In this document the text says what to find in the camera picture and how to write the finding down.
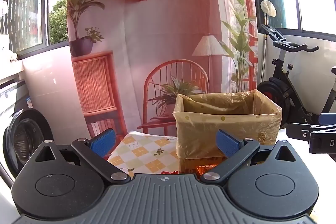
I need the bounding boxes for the small orange snack packet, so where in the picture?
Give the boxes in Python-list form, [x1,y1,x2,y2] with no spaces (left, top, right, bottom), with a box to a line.
[195,164,219,175]

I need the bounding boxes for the white hanging plastic bag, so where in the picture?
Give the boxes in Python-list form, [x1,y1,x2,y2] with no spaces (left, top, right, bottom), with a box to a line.
[260,0,277,17]

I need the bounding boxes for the white washing machine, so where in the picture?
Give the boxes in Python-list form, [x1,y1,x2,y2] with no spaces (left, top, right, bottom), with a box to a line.
[0,79,55,188]

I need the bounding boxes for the yellow dotted plastic bag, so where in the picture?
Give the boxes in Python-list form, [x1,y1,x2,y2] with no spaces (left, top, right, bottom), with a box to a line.
[173,89,282,161]

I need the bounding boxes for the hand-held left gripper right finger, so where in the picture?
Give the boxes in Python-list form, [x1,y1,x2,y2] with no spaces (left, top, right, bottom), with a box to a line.
[201,129,298,185]

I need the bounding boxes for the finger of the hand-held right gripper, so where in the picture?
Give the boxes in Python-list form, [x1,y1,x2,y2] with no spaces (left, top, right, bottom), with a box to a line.
[318,113,336,133]
[286,123,326,140]

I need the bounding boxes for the black exercise bike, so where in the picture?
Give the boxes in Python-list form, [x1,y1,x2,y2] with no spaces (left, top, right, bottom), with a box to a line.
[256,24,336,135]

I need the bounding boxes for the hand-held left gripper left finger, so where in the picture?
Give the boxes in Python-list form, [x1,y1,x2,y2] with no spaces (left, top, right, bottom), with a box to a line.
[34,128,131,185]

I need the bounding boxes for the floral checkered tablecloth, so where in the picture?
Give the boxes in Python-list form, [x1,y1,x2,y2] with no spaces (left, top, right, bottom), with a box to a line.
[107,130,184,176]

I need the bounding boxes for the printed room backdrop cloth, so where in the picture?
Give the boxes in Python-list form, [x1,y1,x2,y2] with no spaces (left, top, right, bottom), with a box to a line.
[67,0,259,136]

